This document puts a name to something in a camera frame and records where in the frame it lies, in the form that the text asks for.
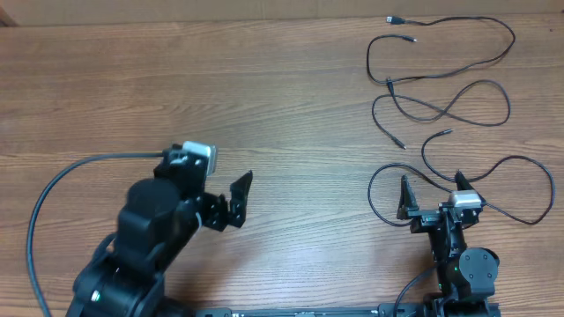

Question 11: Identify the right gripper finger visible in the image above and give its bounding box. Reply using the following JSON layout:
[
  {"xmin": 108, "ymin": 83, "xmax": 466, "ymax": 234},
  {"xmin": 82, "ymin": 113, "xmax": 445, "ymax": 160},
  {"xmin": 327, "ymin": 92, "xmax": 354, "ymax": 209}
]
[
  {"xmin": 397, "ymin": 175, "xmax": 419, "ymax": 219},
  {"xmin": 455, "ymin": 171, "xmax": 474, "ymax": 191}
]

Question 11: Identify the short black cable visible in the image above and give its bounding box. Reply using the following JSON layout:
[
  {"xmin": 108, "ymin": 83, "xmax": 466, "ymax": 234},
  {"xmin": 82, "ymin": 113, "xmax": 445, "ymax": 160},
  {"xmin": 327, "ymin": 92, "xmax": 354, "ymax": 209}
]
[
  {"xmin": 367, "ymin": 129, "xmax": 556, "ymax": 228},
  {"xmin": 371, "ymin": 77, "xmax": 512, "ymax": 151}
]

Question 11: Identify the long black USB cable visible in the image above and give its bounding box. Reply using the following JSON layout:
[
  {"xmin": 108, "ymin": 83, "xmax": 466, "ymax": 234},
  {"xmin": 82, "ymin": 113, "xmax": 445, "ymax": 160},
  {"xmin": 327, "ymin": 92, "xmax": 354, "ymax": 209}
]
[{"xmin": 366, "ymin": 15, "xmax": 516, "ymax": 85}]

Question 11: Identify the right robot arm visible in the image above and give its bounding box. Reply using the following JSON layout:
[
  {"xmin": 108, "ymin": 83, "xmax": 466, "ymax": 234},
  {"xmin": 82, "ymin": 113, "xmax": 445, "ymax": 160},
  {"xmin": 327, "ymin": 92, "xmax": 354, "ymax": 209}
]
[{"xmin": 393, "ymin": 172, "xmax": 500, "ymax": 316}]

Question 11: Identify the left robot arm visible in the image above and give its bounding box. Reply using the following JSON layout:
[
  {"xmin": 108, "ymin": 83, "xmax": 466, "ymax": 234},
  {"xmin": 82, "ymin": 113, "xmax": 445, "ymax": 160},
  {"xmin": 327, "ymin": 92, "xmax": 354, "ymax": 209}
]
[{"xmin": 67, "ymin": 149, "xmax": 253, "ymax": 317}]

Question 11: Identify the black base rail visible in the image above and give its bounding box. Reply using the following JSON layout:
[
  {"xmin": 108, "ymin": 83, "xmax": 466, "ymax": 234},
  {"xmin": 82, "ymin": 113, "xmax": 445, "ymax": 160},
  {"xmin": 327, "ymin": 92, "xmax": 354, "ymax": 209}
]
[{"xmin": 194, "ymin": 303, "xmax": 501, "ymax": 317}]

